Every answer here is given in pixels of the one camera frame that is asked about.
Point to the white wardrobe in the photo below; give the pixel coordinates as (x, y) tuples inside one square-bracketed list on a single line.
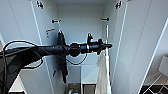
[(80, 30)]

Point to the black garment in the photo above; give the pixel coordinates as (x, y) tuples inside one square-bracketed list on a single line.
[(62, 66)]

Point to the black door hinge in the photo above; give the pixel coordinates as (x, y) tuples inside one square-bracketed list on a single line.
[(40, 4), (118, 4), (54, 73)]

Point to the brown basket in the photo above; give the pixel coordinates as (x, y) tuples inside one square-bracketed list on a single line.
[(74, 88)]

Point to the orange white warning label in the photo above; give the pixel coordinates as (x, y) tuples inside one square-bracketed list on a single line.
[(50, 30)]

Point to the grey chair white frame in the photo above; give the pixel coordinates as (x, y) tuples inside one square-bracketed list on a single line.
[(163, 68)]

